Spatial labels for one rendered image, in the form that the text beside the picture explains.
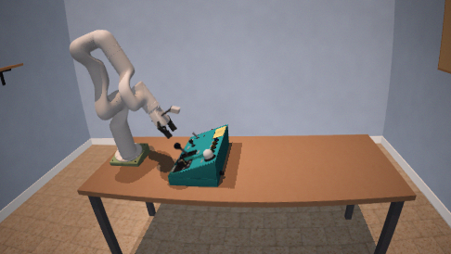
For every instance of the teal control panel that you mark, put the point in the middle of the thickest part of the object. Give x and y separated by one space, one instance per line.
205 159

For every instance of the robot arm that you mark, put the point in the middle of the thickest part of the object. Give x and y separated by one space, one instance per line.
120 101

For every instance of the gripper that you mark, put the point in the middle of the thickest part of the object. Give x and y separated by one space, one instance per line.
161 121

